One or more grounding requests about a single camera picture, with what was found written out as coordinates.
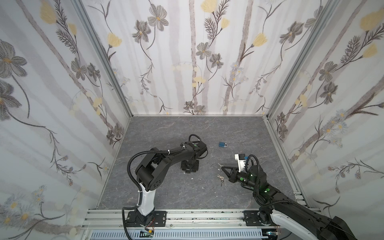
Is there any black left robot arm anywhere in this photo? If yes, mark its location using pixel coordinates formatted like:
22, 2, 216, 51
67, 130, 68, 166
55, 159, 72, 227
122, 139, 208, 227

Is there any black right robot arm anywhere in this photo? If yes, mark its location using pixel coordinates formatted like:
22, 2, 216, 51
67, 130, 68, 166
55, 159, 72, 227
222, 165, 356, 240

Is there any brass and silver key bunch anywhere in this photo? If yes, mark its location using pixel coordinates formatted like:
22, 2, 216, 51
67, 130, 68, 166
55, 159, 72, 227
217, 175, 225, 187

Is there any blue padlock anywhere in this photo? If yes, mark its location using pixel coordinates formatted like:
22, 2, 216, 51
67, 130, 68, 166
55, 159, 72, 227
219, 142, 228, 148

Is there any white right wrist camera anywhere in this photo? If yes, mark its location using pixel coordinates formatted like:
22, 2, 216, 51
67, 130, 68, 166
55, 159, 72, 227
235, 154, 248, 172

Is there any black corrugated left cable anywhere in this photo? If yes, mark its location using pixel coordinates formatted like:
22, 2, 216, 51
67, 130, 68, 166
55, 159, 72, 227
121, 133, 202, 240

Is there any white slotted cable duct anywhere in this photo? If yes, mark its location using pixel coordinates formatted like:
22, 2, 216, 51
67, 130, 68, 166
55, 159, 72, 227
89, 229, 268, 240

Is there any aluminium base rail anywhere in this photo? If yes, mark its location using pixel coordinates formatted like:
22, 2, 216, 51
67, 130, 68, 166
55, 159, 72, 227
80, 209, 331, 232

